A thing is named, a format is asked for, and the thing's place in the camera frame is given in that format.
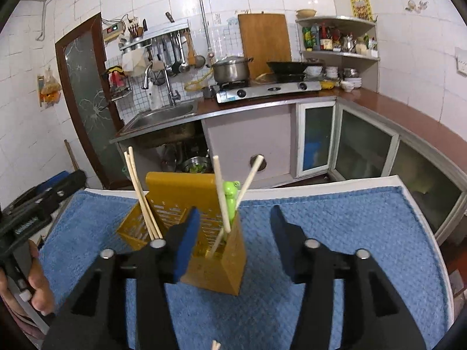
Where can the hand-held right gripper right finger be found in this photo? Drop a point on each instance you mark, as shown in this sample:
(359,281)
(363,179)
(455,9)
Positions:
(284,240)

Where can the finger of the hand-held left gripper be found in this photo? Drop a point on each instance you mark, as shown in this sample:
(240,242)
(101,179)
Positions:
(65,186)

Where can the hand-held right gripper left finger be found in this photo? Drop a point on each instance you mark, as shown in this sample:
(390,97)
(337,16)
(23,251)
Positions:
(188,248)

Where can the yellow slotted utensil holder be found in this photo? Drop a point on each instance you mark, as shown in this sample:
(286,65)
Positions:
(215,273)

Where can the wooden chopsticks pair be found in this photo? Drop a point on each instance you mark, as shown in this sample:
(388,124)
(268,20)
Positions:
(252,175)
(138,178)

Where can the bunch of wooden chopsticks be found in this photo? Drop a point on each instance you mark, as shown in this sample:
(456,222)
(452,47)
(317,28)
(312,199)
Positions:
(216,345)

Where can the cup of dark utensils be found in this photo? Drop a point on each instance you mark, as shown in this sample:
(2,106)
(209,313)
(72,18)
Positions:
(137,31)

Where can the person's left hand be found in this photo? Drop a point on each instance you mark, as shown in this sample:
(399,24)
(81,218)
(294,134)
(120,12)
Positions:
(40,284)

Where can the wooden stick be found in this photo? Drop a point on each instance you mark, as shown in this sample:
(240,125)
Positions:
(71,156)

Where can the blue textured blanket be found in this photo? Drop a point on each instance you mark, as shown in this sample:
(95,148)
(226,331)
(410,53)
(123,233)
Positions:
(328,218)

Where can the steel bowl of greens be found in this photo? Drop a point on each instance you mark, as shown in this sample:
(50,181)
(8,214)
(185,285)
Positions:
(195,166)

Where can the brown frosted glass door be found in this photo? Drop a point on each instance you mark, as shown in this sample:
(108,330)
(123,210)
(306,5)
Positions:
(87,98)

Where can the orange plastic bag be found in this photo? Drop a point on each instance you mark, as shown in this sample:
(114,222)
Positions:
(49,89)

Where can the kitchen counter with cabinets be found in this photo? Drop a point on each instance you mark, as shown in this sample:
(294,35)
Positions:
(240,135)

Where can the stainless steel sink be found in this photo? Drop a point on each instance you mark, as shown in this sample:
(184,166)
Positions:
(160,116)

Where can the white soap bottle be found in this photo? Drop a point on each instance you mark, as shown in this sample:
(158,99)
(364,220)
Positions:
(154,98)

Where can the white hanging cloth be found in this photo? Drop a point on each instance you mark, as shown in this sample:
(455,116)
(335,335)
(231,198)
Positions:
(133,63)

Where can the metal faucet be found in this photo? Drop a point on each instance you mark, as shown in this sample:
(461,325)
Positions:
(171,94)

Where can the black mesh strainer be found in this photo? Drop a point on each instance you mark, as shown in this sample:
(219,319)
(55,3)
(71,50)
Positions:
(157,78)

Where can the steel gas stove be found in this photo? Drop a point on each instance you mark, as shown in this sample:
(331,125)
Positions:
(270,89)

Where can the small metal cup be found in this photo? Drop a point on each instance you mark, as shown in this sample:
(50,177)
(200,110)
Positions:
(208,92)

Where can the white electric control box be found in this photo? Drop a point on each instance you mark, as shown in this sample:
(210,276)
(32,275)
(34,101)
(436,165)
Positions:
(114,31)

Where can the metal ladle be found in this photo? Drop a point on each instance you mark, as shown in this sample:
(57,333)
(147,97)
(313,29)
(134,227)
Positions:
(183,63)

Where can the stack of white bowls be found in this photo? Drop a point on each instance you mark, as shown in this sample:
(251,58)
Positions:
(346,82)

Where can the black wok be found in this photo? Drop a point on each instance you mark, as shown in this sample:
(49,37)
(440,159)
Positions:
(292,67)

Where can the steel pot with lid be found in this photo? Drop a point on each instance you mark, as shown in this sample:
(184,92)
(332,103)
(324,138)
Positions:
(230,70)

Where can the wooden spatula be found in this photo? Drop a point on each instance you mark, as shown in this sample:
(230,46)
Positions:
(191,53)

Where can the white corner shelf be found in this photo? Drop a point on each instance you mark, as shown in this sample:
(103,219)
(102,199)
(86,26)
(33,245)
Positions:
(354,55)

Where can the wooden cutting board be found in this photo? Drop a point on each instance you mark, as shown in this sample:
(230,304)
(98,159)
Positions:
(264,43)

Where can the green bottle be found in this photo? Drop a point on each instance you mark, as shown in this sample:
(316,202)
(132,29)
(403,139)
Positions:
(311,38)

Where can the dark sauce bottle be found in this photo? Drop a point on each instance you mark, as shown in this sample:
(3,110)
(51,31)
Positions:
(325,38)

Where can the vertical metal pipe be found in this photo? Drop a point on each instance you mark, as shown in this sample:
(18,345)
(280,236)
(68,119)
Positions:
(202,11)

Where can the tan bowl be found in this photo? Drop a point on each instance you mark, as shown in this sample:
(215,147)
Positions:
(305,13)

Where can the metal wall utensil rack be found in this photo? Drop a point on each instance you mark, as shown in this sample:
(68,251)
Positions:
(157,35)

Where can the grey wall conduit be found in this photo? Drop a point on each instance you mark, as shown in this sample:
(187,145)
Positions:
(43,11)

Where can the yellow wall poster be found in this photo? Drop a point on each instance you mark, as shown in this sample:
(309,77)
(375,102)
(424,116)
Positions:
(362,6)

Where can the white wall switch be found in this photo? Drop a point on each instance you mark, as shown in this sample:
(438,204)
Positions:
(461,61)

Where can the wall hooks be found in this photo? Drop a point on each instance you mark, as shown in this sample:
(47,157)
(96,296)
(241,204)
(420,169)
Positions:
(416,5)

